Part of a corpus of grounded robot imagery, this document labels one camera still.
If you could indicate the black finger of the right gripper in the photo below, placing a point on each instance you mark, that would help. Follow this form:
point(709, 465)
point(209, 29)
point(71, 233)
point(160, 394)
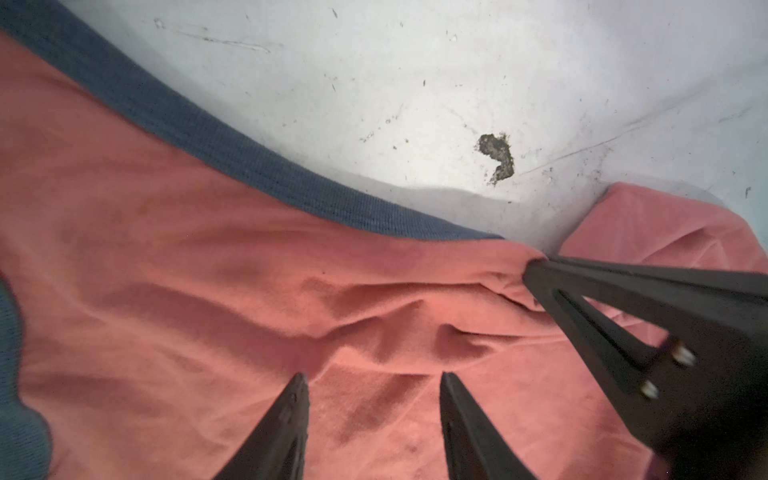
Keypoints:
point(681, 354)

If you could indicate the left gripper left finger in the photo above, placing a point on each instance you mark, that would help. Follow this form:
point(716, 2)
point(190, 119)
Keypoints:
point(275, 449)

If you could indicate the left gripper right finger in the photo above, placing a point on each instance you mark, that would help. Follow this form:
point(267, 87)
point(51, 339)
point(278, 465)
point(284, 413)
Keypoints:
point(474, 448)

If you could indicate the red tank top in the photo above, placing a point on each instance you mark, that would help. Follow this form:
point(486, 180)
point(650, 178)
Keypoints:
point(200, 199)

